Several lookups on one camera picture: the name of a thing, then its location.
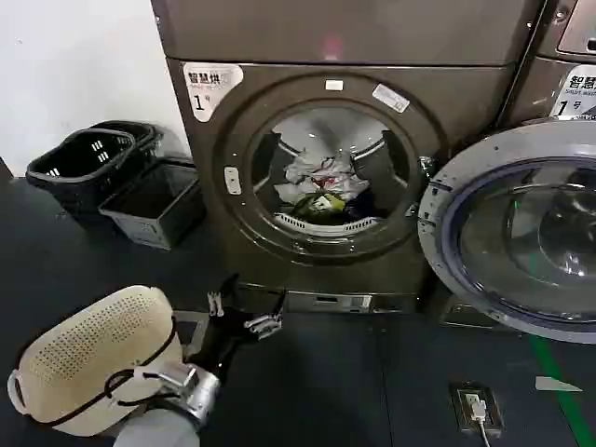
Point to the black slotted plastic basket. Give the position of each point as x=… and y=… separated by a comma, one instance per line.
x=142, y=139
x=70, y=184

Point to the grey front-load dryer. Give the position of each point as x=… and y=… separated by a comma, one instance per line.
x=326, y=32

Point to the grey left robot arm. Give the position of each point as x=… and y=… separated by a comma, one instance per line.
x=153, y=428

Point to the round glass dryer door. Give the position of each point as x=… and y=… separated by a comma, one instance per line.
x=437, y=228

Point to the white paper scrap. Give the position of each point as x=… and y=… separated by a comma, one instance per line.
x=554, y=384

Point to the cream perforated laundry basket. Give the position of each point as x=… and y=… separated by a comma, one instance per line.
x=98, y=335

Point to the white number label sticker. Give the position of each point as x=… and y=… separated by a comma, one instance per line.
x=205, y=100
x=575, y=95

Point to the small white paper sticker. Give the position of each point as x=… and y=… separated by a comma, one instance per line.
x=391, y=97

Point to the grey dryer with closed panel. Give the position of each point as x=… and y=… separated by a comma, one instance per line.
x=526, y=95

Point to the green floor tape strip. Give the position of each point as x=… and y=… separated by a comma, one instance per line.
x=559, y=396

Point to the green garment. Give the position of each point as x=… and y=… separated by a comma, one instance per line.
x=316, y=204

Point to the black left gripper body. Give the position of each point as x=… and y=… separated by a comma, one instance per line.
x=222, y=342

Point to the grey rectangular plastic crate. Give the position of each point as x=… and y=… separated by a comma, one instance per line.
x=139, y=228

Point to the dark blue garment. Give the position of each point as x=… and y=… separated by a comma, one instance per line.
x=368, y=205

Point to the white power plug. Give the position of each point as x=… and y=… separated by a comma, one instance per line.
x=478, y=406

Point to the white crumpled garment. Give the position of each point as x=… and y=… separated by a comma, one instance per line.
x=305, y=170

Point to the metal floor power socket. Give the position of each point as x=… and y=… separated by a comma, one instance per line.
x=493, y=410

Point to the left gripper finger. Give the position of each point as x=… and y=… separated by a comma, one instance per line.
x=267, y=322
x=217, y=302

